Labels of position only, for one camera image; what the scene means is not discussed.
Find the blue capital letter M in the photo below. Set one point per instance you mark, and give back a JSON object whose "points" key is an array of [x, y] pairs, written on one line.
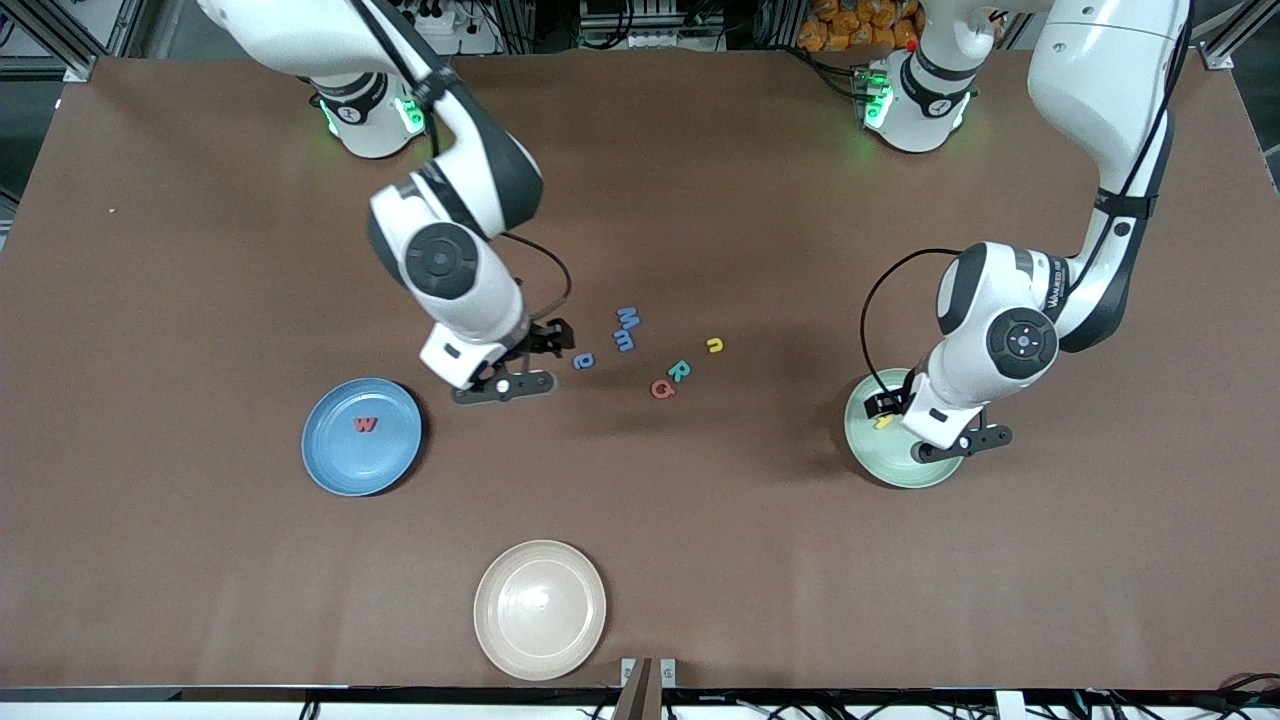
{"points": [[627, 318]]}

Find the orange snack bags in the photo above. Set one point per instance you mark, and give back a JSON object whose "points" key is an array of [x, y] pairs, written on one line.
{"points": [[850, 25]]}

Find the teal capital letter R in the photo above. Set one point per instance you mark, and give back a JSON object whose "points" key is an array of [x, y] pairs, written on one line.
{"points": [[678, 374]]}

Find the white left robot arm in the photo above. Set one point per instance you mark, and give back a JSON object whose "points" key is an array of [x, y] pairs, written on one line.
{"points": [[1100, 80]]}

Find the blue plate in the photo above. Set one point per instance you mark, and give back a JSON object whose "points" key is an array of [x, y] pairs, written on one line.
{"points": [[350, 465]]}

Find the blue lowercase letter m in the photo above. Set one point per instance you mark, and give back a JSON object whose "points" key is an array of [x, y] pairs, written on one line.
{"points": [[624, 342]]}

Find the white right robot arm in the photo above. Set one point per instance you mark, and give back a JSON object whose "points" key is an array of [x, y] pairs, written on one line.
{"points": [[450, 260]]}

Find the aluminium frame profile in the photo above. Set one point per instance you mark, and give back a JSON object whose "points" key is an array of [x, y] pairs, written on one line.
{"points": [[1220, 55], [80, 65]]}

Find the white power strip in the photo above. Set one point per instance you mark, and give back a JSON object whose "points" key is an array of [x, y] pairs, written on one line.
{"points": [[440, 25]]}

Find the blue lowercase letter e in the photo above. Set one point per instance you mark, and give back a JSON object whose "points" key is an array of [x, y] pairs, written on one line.
{"points": [[583, 361]]}

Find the green plate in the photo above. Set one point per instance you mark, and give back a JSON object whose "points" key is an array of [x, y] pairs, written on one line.
{"points": [[880, 460]]}

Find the beige plate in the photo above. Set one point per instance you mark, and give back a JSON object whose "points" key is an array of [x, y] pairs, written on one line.
{"points": [[540, 610]]}

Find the green lit connector box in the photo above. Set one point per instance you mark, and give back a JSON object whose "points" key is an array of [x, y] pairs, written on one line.
{"points": [[868, 95]]}

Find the red capital letter Q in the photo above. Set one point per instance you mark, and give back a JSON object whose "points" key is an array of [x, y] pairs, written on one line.
{"points": [[653, 389]]}

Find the metal electronics rack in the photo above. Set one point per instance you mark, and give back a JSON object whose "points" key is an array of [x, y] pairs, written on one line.
{"points": [[650, 20]]}

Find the table edge post bracket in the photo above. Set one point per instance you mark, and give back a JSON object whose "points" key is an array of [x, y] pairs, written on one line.
{"points": [[640, 690]]}

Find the red lowercase letter w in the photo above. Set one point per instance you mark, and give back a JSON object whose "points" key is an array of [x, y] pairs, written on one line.
{"points": [[366, 425]]}

